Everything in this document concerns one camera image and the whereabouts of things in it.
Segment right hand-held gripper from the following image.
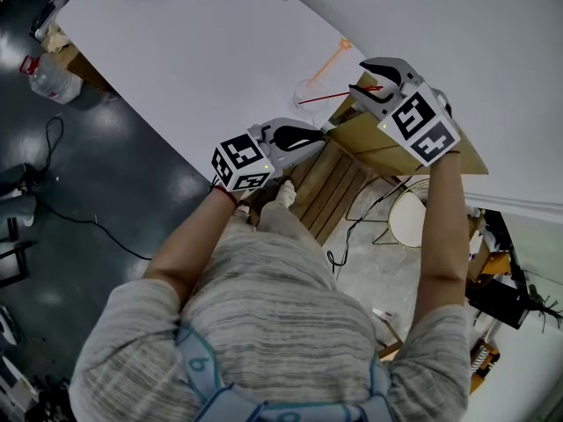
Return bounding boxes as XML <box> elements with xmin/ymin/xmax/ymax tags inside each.
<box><xmin>349</xmin><ymin>57</ymin><xmax>462</xmax><ymax>167</ymax></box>

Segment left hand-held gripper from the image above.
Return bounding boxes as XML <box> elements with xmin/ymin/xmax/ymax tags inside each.
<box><xmin>211</xmin><ymin>118</ymin><xmax>327</xmax><ymax>193</ymax></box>

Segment clear glass cup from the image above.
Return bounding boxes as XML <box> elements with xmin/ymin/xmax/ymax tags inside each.
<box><xmin>292</xmin><ymin>78</ymin><xmax>330</xmax><ymax>113</ymax></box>

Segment red star wand stick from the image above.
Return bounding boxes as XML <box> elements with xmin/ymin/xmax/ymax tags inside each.
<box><xmin>297</xmin><ymin>84</ymin><xmax>384</xmax><ymax>105</ymax></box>

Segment orange star wand stick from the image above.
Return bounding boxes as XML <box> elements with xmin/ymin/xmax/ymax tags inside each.
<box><xmin>306</xmin><ymin>38</ymin><xmax>355</xmax><ymax>88</ymax></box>

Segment person's right forearm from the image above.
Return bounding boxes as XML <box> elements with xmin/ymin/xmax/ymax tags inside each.
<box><xmin>413</xmin><ymin>151</ymin><xmax>468</xmax><ymax>324</ymax></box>

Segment person's left forearm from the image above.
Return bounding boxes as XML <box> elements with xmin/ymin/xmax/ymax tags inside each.
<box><xmin>143</xmin><ymin>186</ymin><xmax>241</xmax><ymax>311</ymax></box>

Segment small cardboard sheet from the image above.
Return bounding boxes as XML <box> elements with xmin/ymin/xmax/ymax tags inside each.
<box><xmin>329</xmin><ymin>94</ymin><xmax>375</xmax><ymax>126</ymax></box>

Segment large cardboard sheet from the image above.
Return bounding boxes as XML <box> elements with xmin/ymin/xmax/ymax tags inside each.
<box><xmin>327</xmin><ymin>110</ymin><xmax>489</xmax><ymax>178</ymax></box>

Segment wooden slat platform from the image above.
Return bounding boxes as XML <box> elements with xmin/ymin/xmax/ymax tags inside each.
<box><xmin>245</xmin><ymin>141</ymin><xmax>379</xmax><ymax>245</ymax></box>

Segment person's beige trousers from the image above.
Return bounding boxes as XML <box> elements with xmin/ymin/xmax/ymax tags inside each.
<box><xmin>254</xmin><ymin>200</ymin><xmax>326</xmax><ymax>254</ymax></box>

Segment red wrist band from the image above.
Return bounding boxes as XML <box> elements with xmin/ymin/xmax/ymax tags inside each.
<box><xmin>210</xmin><ymin>186</ymin><xmax>238</xmax><ymax>205</ymax></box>

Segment person's grey striped shirt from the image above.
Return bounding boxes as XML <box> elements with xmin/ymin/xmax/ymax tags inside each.
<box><xmin>68</xmin><ymin>222</ymin><xmax>472</xmax><ymax>422</ymax></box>

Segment wooden side shelf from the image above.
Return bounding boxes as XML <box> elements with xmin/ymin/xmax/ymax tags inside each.
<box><xmin>465</xmin><ymin>208</ymin><xmax>515</xmax><ymax>280</ymax></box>

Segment light wooden chair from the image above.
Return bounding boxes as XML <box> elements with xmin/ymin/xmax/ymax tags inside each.
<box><xmin>372</xmin><ymin>308</ymin><xmax>405</xmax><ymax>360</ymax></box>

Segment light blue chest harness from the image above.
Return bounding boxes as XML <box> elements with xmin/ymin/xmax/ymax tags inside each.
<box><xmin>175</xmin><ymin>325</ymin><xmax>397</xmax><ymax>422</ymax></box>

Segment black box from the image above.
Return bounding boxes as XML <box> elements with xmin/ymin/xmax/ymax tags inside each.
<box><xmin>465</xmin><ymin>279</ymin><xmax>536</xmax><ymax>329</ymax></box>

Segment clear water jug red cap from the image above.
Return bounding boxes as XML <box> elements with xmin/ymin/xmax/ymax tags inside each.
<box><xmin>19</xmin><ymin>54</ymin><xmax>84</xmax><ymax>105</ymax></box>

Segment cream cloth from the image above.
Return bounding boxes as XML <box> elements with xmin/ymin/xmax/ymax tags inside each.
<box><xmin>43</xmin><ymin>24</ymin><xmax>71</xmax><ymax>55</ymax></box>

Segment silver black device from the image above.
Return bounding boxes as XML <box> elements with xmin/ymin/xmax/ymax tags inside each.
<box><xmin>28</xmin><ymin>0</ymin><xmax>69</xmax><ymax>41</ymax></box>

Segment thin black cable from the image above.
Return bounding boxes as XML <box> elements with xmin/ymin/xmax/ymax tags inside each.
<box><xmin>327</xmin><ymin>176</ymin><xmax>426</xmax><ymax>276</ymax></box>

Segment gold wire chair white seat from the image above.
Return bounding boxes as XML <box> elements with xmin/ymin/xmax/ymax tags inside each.
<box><xmin>347</xmin><ymin>176</ymin><xmax>430</xmax><ymax>250</ymax></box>

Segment long black cable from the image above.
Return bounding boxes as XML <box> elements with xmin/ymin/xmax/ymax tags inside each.
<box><xmin>34</xmin><ymin>116</ymin><xmax>153</xmax><ymax>261</ymax></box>

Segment orange stand with coiled cable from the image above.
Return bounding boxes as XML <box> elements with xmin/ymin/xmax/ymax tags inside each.
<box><xmin>468</xmin><ymin>338</ymin><xmax>502</xmax><ymax>395</ymax></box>

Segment black metal frame stand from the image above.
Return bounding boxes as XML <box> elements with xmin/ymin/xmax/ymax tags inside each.
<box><xmin>0</xmin><ymin>217</ymin><xmax>36</xmax><ymax>289</ymax></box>

